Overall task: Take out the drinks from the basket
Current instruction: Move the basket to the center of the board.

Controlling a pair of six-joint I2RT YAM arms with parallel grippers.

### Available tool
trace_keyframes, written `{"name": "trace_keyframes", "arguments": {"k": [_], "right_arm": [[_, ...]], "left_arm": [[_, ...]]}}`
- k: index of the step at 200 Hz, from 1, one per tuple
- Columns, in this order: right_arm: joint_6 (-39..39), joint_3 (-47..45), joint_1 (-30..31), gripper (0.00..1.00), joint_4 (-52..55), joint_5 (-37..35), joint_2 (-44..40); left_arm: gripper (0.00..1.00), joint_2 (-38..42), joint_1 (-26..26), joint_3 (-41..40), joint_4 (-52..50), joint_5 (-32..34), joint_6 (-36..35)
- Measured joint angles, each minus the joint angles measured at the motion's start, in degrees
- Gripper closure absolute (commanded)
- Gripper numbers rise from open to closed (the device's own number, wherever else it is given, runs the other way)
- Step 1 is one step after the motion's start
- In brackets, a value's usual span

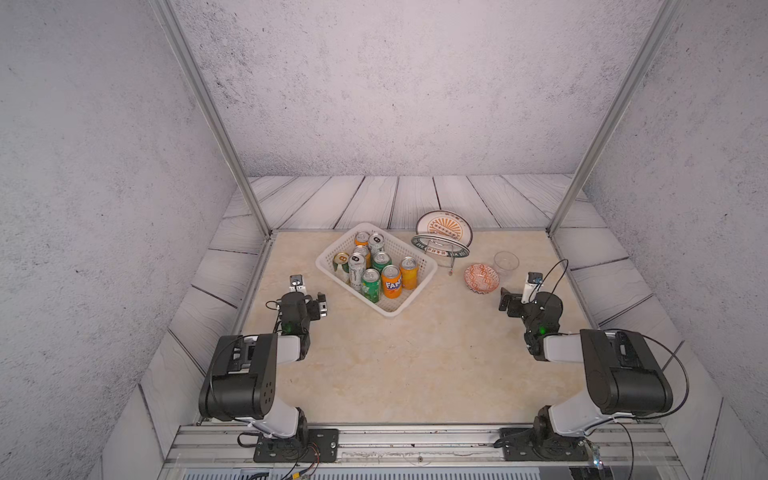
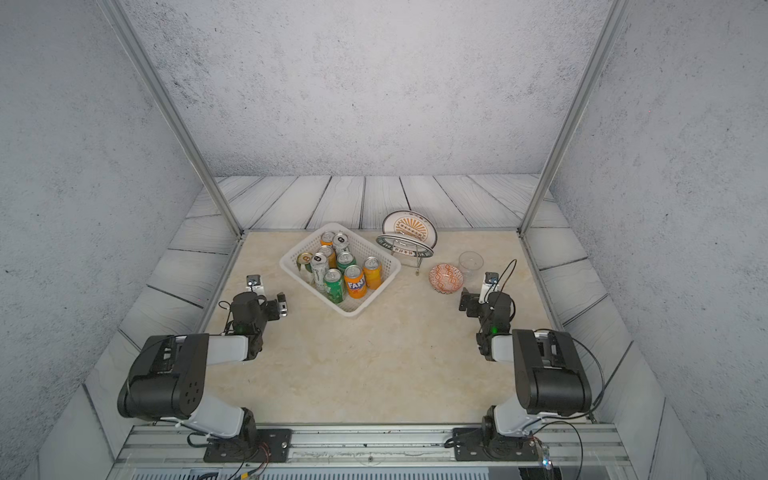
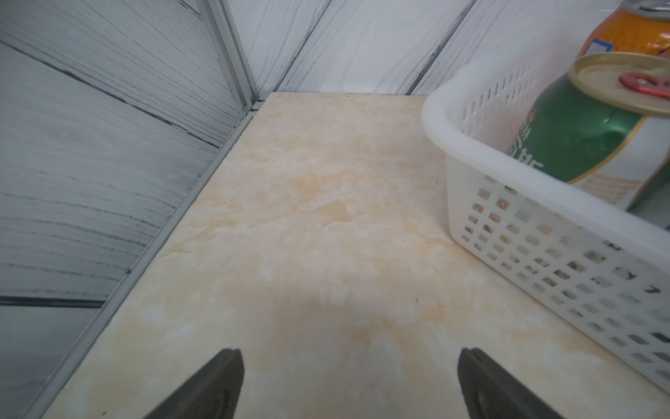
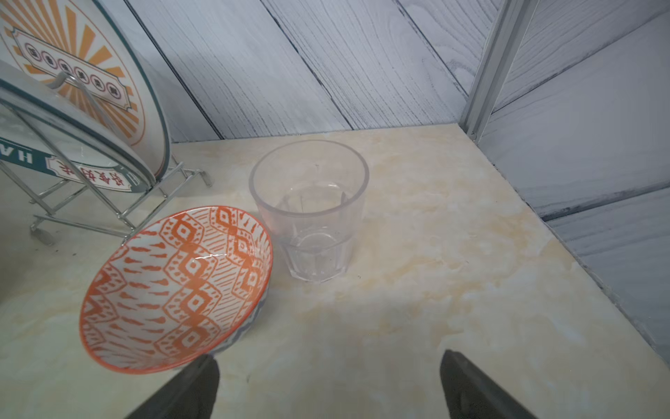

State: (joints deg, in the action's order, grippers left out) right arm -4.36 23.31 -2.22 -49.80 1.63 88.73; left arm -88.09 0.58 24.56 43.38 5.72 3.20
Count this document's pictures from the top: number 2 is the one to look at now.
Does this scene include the green gold-top can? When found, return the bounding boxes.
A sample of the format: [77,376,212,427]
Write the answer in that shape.
[296,252,314,275]

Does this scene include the white Monster can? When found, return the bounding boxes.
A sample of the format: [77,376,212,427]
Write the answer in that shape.
[310,252,329,293]
[333,232,349,256]

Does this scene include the green Sprite can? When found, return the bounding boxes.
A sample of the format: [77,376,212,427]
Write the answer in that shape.
[323,269,346,304]

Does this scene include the white plastic basket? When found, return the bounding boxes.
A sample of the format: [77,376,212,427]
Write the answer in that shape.
[279,223,401,318]

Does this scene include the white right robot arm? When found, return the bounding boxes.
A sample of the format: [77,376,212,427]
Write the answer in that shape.
[459,290,602,458]

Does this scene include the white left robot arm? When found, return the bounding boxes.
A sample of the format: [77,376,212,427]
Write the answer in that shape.
[117,291,288,456]

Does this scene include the red patterned bowl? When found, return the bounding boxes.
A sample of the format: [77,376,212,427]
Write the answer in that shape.
[428,263,464,295]

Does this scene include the clear plastic cup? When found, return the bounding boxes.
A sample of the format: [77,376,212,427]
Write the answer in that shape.
[458,251,484,286]

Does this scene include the small orange can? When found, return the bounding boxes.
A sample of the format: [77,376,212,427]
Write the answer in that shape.
[319,245,337,269]

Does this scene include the green can middle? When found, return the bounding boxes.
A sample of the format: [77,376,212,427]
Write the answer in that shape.
[336,250,356,273]

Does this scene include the orange Fanta can back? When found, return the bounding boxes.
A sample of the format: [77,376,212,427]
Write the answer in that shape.
[320,231,336,246]

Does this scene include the orange fanta can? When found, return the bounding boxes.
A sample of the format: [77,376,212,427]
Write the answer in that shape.
[320,231,336,246]
[344,264,367,299]

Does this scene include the orange Fanta can front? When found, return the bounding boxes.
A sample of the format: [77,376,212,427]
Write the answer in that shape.
[344,264,367,299]

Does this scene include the dark rimmed plate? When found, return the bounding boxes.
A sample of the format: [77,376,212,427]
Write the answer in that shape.
[376,233,434,258]

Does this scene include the orange can right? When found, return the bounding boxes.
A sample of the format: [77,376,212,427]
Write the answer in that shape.
[363,256,383,290]

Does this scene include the decorated plate upright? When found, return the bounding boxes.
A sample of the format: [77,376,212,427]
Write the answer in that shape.
[382,210,438,248]

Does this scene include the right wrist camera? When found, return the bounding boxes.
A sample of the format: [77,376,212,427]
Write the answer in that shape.
[479,272,499,304]

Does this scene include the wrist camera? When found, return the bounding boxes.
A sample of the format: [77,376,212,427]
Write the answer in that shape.
[246,274,266,296]
[479,272,499,304]

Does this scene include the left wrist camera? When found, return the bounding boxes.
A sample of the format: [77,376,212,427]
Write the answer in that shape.
[246,274,266,296]

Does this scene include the metal wire plate stand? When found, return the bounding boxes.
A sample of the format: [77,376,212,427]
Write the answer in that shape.
[392,237,434,276]

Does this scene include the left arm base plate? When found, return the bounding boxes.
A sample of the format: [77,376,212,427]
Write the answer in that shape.
[203,428,293,464]

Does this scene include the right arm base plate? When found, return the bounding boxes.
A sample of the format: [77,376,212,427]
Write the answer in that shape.
[443,427,540,463]

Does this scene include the aluminium rail frame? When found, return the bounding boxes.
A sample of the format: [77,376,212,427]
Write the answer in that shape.
[108,423,636,479]

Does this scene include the right aluminium corner post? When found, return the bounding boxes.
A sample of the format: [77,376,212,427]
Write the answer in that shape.
[518,0,630,239]

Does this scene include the aluminium corner post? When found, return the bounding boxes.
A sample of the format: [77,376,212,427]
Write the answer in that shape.
[98,0,244,239]
[518,0,630,239]

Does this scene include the left aluminium corner post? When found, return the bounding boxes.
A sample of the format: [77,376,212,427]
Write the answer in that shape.
[98,0,244,239]

